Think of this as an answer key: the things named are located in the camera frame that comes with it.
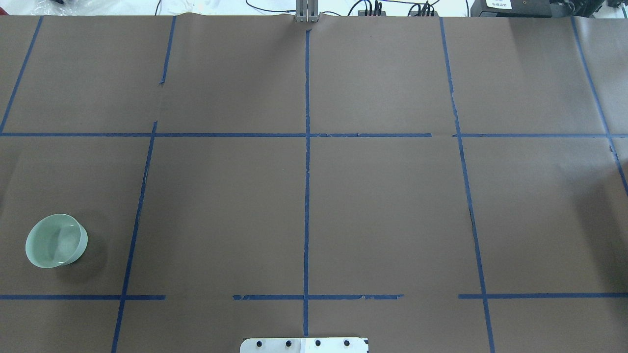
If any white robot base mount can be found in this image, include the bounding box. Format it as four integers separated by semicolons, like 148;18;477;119
239;337;369;353

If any light green bowl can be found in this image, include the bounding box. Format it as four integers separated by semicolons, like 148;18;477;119
25;214;88;269

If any black device with label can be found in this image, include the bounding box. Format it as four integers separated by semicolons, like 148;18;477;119
470;0;583;18

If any black cable hub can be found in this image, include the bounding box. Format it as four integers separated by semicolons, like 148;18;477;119
352;0;386;17

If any aluminium camera post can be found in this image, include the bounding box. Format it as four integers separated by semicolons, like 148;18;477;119
294;0;320;23

